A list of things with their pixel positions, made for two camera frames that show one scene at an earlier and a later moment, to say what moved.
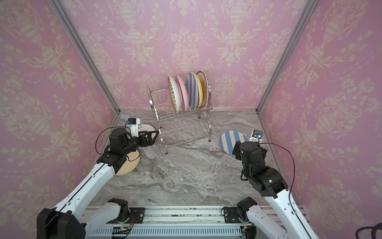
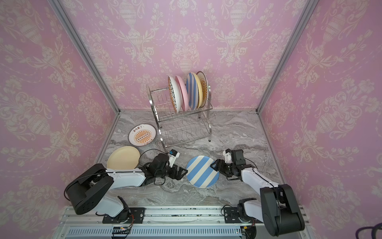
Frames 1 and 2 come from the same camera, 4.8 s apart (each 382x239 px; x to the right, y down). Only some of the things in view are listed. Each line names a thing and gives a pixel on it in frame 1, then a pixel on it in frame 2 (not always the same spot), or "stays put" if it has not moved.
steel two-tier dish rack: x=182 y=127 stays put
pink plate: x=184 y=92 stays put
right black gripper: x=238 y=150 to x=220 y=166
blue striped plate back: x=229 y=139 to x=200 y=174
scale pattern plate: x=175 y=93 stays put
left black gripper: x=150 y=141 to x=179 y=176
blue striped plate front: x=192 y=91 stays put
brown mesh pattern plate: x=205 y=86 stays put
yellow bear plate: x=200 y=91 stays put
